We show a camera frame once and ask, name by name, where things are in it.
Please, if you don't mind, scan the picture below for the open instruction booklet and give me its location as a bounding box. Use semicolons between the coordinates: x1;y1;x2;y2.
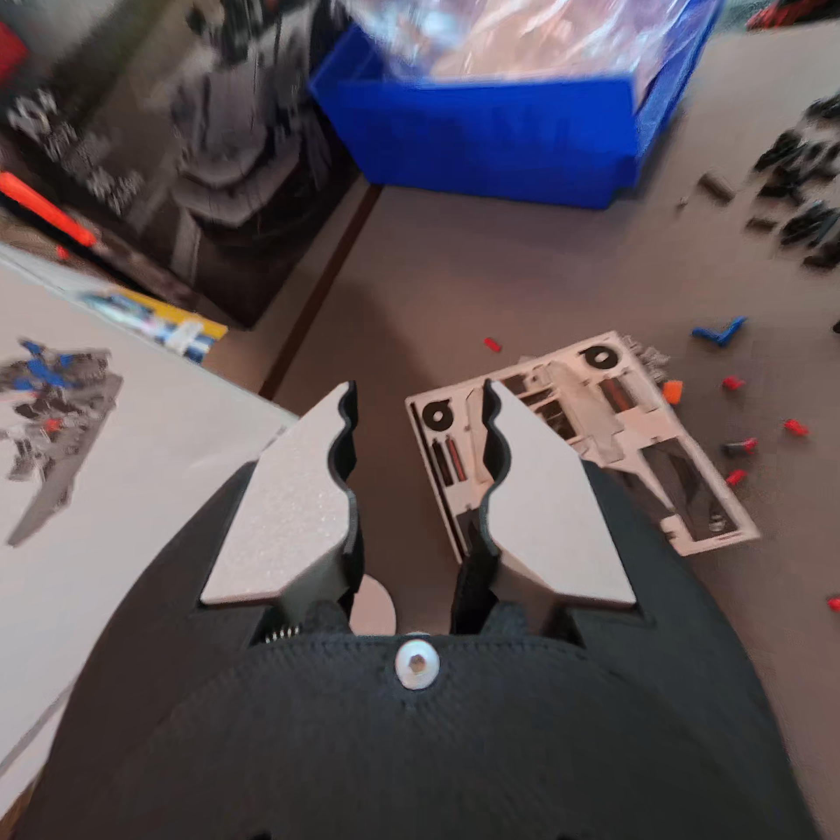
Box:
0;241;301;811

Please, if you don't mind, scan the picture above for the pile of black toy pieces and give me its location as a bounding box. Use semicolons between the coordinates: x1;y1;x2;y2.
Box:
678;94;840;271

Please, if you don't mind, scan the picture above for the blue angled toy connector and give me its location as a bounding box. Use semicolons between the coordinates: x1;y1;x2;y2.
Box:
690;316;750;349

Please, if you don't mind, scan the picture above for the printed sticker sheet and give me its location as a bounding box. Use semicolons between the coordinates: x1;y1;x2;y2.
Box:
405;329;762;565

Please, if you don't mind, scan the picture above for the orange red stick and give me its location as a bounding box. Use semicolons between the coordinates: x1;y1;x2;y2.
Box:
0;171;98;249

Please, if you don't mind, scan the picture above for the bundle of clear plastic bags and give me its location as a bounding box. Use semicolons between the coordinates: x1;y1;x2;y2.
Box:
343;0;698;84

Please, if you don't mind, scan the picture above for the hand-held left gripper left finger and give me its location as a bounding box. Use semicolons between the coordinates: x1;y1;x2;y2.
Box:
199;381;365;616

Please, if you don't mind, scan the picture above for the printed toy set box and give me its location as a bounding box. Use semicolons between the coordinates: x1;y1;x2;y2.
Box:
0;0;363;330

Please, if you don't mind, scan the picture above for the light grey toy connector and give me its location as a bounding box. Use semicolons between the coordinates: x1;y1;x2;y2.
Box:
622;336;672;370

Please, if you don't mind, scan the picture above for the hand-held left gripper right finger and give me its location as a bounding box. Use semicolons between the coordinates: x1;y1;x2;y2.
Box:
451;378;637;635

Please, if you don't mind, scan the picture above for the blue plastic bin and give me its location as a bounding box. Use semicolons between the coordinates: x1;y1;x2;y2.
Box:
307;0;724;212

